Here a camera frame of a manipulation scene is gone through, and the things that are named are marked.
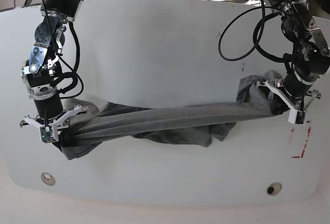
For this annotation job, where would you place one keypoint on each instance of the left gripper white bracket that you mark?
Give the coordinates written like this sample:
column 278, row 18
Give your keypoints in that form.
column 292, row 93

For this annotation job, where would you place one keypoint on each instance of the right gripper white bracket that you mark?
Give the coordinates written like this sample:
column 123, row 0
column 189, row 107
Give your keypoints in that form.
column 53, row 113

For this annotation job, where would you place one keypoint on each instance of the grey T-shirt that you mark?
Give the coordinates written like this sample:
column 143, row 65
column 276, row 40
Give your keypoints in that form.
column 192, row 125

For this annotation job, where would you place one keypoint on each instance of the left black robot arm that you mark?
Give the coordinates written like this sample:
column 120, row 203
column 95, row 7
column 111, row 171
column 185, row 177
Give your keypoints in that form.
column 307, row 62

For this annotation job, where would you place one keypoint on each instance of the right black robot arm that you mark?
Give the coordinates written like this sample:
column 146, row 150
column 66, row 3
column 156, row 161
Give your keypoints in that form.
column 47, row 77

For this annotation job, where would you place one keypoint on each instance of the red tape rectangle marking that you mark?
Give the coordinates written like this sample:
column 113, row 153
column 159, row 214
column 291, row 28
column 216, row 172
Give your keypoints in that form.
column 298, row 140

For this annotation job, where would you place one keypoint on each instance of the left round table grommet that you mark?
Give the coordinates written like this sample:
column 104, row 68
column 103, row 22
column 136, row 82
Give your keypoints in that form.
column 48, row 179

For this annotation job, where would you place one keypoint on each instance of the round table grommet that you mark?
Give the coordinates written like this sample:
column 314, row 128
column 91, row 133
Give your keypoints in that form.
column 274, row 188
column 48, row 179

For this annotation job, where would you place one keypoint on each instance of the right round table grommet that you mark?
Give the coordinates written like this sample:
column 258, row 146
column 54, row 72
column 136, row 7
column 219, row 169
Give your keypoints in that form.
column 274, row 188

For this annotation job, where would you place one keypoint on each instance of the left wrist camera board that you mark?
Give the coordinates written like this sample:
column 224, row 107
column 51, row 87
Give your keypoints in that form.
column 301, row 118

